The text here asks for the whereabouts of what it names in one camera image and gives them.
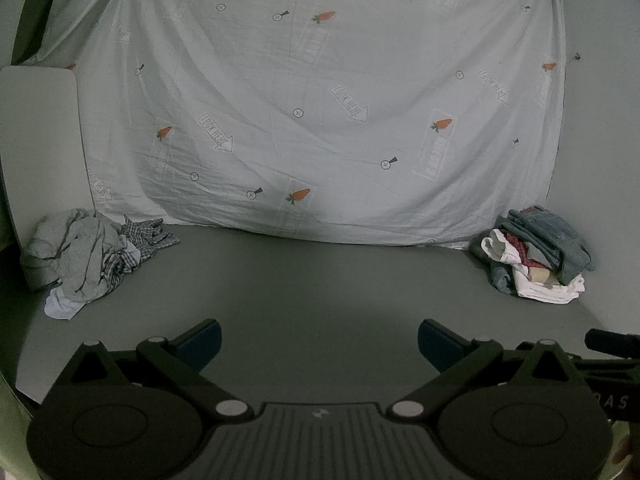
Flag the grey zip hoodie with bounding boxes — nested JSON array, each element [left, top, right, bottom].
[[21, 209, 127, 302]]

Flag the folded white garment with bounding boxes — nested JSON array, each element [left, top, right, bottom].
[[512, 264, 586, 304]]

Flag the folded tan garment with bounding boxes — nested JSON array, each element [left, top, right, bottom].
[[528, 266, 552, 284]]

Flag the white rolled garment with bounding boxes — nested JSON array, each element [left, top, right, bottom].
[[480, 229, 522, 266]]

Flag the folded dark teal jeans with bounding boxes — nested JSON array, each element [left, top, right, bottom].
[[499, 206, 597, 285]]

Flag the plaid checked shirt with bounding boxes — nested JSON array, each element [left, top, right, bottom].
[[101, 218, 180, 292]]

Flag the folded red garment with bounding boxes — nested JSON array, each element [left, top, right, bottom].
[[504, 232, 547, 268]]

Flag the light blue garment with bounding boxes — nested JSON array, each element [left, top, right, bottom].
[[43, 287, 87, 321]]

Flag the carrot print backdrop sheet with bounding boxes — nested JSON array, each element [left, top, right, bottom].
[[30, 0, 566, 246]]

